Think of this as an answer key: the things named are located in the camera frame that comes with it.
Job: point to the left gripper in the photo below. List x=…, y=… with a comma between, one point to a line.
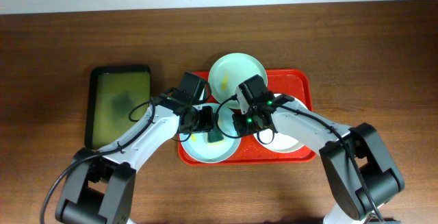
x=207, y=120

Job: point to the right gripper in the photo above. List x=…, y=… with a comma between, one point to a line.
x=243, y=129

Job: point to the white plate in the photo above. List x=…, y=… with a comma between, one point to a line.
x=277, y=142

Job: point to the mint green plate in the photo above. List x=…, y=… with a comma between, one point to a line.
x=231, y=70

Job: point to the light blue plate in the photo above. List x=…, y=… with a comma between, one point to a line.
x=197, y=149

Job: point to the green and yellow sponge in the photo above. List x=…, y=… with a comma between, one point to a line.
x=215, y=138

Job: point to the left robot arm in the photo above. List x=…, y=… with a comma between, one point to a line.
x=99, y=185

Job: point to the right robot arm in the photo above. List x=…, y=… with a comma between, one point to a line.
x=360, y=171

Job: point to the red plastic tray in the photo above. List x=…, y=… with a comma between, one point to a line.
x=281, y=81

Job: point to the black tray with green mat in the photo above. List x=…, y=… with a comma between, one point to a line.
x=117, y=96

